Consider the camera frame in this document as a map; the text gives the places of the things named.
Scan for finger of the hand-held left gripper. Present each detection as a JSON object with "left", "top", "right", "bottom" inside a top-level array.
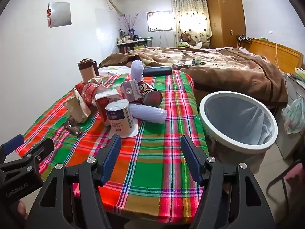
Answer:
[
  {"left": 22, "top": 138, "right": 54, "bottom": 166},
  {"left": 0, "top": 134, "right": 25, "bottom": 156}
]

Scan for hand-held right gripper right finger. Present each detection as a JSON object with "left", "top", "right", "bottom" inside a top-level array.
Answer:
[{"left": 180, "top": 135, "right": 277, "bottom": 229}]

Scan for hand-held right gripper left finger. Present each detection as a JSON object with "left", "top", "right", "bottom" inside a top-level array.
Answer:
[{"left": 24, "top": 134, "right": 122, "bottom": 229}]

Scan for small brown wrapper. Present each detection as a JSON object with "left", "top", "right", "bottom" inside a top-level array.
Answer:
[{"left": 65, "top": 120, "right": 83, "bottom": 137}]

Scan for white cup with blue label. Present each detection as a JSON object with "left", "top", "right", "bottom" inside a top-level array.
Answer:
[{"left": 105, "top": 100, "right": 139, "bottom": 138}]

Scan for white round trash bin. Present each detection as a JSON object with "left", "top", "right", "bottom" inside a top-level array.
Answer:
[{"left": 198, "top": 91, "right": 278, "bottom": 174}]

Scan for red drink carton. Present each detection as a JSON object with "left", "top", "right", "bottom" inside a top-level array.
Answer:
[{"left": 95, "top": 89, "right": 121, "bottom": 127}]

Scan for crushed beige carton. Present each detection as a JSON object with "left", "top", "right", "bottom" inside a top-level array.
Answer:
[{"left": 63, "top": 88, "right": 92, "bottom": 124}]

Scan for white foam fruit net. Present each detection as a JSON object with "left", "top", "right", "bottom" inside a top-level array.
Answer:
[
  {"left": 131, "top": 61, "right": 144, "bottom": 81},
  {"left": 130, "top": 103, "right": 168, "bottom": 124}
]

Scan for clear jar red lid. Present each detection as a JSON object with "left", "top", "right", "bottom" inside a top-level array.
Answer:
[{"left": 76, "top": 82, "right": 112, "bottom": 106}]

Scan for purple milk carton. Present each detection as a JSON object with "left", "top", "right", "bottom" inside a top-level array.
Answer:
[{"left": 119, "top": 80, "right": 141, "bottom": 102}]

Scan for red cartoon can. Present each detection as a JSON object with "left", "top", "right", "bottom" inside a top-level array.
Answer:
[{"left": 138, "top": 81, "right": 163, "bottom": 107}]

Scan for person's left hand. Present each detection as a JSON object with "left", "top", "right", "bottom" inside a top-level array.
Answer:
[{"left": 13, "top": 199, "right": 28, "bottom": 221}]

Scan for plaid tablecloth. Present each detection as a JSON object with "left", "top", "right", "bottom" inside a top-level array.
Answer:
[{"left": 15, "top": 70, "right": 210, "bottom": 223}]

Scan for white floral pillow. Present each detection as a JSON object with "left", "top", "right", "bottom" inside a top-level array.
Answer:
[{"left": 98, "top": 65, "right": 134, "bottom": 77}]

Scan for brown thermos mug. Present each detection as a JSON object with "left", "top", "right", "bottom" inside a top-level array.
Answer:
[{"left": 77, "top": 58, "right": 100, "bottom": 84}]

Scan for black glasses case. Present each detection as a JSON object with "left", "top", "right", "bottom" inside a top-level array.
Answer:
[{"left": 142, "top": 67, "right": 172, "bottom": 77}]

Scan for brown blanket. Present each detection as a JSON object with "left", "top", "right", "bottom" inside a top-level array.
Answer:
[{"left": 99, "top": 46, "right": 289, "bottom": 105}]

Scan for black chair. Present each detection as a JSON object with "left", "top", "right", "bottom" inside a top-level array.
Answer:
[{"left": 266, "top": 159, "right": 305, "bottom": 220}]

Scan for green printed plastic bag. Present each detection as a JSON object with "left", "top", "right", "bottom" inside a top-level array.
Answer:
[{"left": 281, "top": 95, "right": 305, "bottom": 134}]

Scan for cluttered shelf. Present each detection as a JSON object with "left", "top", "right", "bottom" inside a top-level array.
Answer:
[{"left": 117, "top": 37, "right": 153, "bottom": 53}]

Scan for brown teddy bear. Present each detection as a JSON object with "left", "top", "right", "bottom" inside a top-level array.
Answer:
[{"left": 179, "top": 32, "right": 198, "bottom": 46}]

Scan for dried branches in vase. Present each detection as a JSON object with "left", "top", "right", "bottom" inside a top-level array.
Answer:
[{"left": 118, "top": 13, "right": 139, "bottom": 37}]

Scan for power strip with plugs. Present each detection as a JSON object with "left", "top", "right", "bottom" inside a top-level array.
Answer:
[{"left": 237, "top": 34, "right": 253, "bottom": 44}]

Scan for wooden headboard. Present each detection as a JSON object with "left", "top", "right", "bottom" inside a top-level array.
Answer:
[{"left": 238, "top": 37, "right": 304, "bottom": 74}]

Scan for red hanging ornament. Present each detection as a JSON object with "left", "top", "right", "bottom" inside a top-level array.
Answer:
[{"left": 47, "top": 2, "right": 53, "bottom": 27}]

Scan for pile of small boxes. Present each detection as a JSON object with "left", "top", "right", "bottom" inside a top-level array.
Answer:
[{"left": 294, "top": 67, "right": 305, "bottom": 81}]

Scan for window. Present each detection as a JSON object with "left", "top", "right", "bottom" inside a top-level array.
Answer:
[{"left": 146, "top": 11, "right": 174, "bottom": 32}]

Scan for wooden wardrobe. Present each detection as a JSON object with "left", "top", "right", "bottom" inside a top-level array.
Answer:
[{"left": 205, "top": 0, "right": 246, "bottom": 48}]

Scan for air conditioner pipe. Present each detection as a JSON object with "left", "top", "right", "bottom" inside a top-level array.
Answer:
[{"left": 105, "top": 0, "right": 127, "bottom": 16}]

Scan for patterned curtain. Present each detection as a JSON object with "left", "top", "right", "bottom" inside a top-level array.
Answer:
[{"left": 170, "top": 0, "right": 212, "bottom": 47}]

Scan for grey wall panel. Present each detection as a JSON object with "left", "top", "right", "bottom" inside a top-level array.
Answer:
[{"left": 49, "top": 2, "right": 72, "bottom": 28}]

